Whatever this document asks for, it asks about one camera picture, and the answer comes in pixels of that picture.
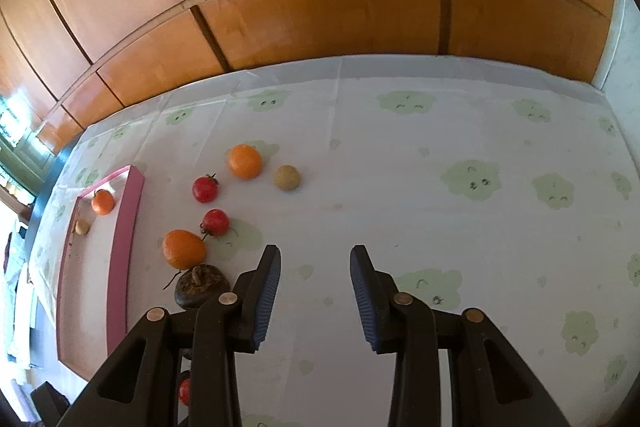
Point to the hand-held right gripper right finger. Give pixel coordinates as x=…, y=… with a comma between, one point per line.
x=362, y=302

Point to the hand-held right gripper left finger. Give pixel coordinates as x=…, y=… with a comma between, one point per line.
x=265, y=302

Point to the chocolate glazed donut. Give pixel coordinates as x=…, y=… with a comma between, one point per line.
x=200, y=288

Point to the red tomato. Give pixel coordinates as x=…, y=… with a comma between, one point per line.
x=184, y=391
x=205, y=189
x=215, y=222

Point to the large orange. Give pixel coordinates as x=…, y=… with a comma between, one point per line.
x=183, y=249

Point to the pink-rimmed white tray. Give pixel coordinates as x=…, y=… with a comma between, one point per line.
x=95, y=282

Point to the thin dry twig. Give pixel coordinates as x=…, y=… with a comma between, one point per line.
x=171, y=282

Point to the white green-patterned tablecloth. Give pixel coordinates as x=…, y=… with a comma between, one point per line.
x=400, y=187

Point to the small orange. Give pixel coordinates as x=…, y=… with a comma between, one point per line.
x=245, y=161

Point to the orange with stem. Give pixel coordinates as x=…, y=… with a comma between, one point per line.
x=102, y=202

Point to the pale beige round fruit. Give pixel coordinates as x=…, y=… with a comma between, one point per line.
x=82, y=227

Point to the white cloth pile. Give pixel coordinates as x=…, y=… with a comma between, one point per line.
x=20, y=307

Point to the wooden panelled wardrobe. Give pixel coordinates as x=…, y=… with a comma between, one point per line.
x=325, y=17

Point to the green-framed window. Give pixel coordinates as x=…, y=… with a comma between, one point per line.
x=15, y=132

